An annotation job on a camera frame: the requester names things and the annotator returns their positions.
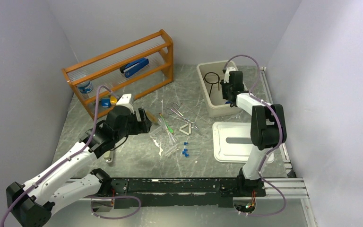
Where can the tan test tube brush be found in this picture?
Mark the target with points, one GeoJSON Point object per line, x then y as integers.
{"type": "Point", "coordinates": [152, 118]}

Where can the blue yellow small objects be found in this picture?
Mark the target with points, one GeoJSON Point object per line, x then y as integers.
{"type": "Point", "coordinates": [109, 101]}

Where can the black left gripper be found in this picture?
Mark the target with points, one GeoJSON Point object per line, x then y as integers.
{"type": "Point", "coordinates": [140, 126]}

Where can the white clay triangle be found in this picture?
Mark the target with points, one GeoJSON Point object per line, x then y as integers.
{"type": "Point", "coordinates": [185, 129]}

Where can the beige plastic bin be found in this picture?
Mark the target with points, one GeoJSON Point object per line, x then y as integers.
{"type": "Point", "coordinates": [215, 104]}

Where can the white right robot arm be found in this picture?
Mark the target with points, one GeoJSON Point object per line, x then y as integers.
{"type": "Point", "coordinates": [268, 127]}

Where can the colourful plastic spoons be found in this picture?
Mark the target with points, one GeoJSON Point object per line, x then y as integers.
{"type": "Point", "coordinates": [166, 124]}

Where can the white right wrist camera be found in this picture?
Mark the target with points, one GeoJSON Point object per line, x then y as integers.
{"type": "Point", "coordinates": [229, 69]}

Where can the orange wooden rack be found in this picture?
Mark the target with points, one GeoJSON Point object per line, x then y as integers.
{"type": "Point", "coordinates": [103, 71]}

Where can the black metal ring tripod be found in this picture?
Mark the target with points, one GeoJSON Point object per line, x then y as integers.
{"type": "Point", "coordinates": [213, 79]}

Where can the blue capped pins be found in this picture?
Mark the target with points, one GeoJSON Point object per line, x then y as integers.
{"type": "Point", "coordinates": [185, 149]}

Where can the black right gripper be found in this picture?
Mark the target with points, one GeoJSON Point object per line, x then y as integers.
{"type": "Point", "coordinates": [223, 85]}

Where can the white bin lid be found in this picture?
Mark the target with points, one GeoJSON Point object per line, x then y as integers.
{"type": "Point", "coordinates": [232, 142]}

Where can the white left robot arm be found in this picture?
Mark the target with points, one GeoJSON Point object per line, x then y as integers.
{"type": "Point", "coordinates": [33, 202]}

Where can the blue stapler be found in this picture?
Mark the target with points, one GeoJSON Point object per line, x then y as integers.
{"type": "Point", "coordinates": [132, 68]}

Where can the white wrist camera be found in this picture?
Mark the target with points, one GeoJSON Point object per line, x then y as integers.
{"type": "Point", "coordinates": [127, 101]}
{"type": "Point", "coordinates": [229, 69]}

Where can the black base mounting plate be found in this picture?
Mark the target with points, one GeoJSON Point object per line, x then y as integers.
{"type": "Point", "coordinates": [150, 192]}

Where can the aluminium frame rail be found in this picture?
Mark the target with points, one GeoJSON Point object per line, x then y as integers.
{"type": "Point", "coordinates": [291, 188]}

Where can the clear plastic bag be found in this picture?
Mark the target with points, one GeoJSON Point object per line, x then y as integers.
{"type": "Point", "coordinates": [165, 141]}

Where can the beige stapler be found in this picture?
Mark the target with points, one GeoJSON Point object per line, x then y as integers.
{"type": "Point", "coordinates": [109, 156]}

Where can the blue white tape roll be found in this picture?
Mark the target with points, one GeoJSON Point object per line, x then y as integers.
{"type": "Point", "coordinates": [85, 87]}

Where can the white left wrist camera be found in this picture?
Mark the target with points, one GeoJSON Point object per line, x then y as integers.
{"type": "Point", "coordinates": [127, 101]}

